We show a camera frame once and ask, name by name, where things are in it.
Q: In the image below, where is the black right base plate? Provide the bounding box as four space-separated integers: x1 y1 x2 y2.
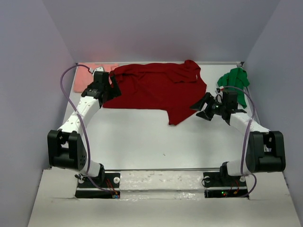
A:
201 172 249 199

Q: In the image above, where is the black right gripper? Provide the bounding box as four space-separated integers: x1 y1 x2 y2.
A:
189 92 226 121

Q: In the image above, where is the red t-shirt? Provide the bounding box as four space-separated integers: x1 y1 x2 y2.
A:
103 60 207 125

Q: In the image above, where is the folded pink t-shirt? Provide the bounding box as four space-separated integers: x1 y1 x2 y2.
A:
73 63 119 93

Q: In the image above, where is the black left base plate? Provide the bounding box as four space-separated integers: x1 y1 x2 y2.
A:
75 171 121 199

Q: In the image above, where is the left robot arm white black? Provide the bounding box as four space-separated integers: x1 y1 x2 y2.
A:
47 70 121 187

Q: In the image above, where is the green t-shirt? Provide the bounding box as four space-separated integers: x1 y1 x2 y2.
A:
217 68 250 109

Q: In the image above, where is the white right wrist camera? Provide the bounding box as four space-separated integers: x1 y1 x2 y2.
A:
216 87 248 114

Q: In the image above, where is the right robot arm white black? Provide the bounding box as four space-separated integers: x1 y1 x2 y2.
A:
191 89 286 185

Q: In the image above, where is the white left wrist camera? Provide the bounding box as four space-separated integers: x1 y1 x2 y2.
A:
89 67 105 74

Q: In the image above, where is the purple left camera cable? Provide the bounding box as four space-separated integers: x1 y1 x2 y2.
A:
59 65 119 197

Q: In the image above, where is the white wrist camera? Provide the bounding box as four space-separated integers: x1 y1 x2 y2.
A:
89 67 105 74
216 87 248 114

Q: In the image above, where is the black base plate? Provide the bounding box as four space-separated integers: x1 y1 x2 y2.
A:
201 172 249 199
75 171 121 199

